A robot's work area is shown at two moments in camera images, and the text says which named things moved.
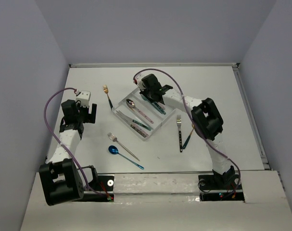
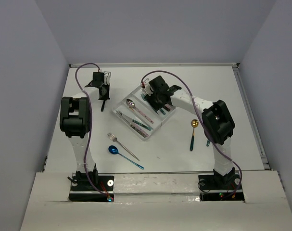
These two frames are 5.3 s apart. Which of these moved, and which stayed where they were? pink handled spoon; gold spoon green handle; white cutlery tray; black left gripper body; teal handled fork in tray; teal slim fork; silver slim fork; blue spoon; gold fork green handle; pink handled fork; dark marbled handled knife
Moved: gold spoon green handle; black left gripper body; pink handled fork; gold fork green handle
Stayed: dark marbled handled knife; teal handled fork in tray; silver slim fork; blue spoon; pink handled spoon; teal slim fork; white cutlery tray
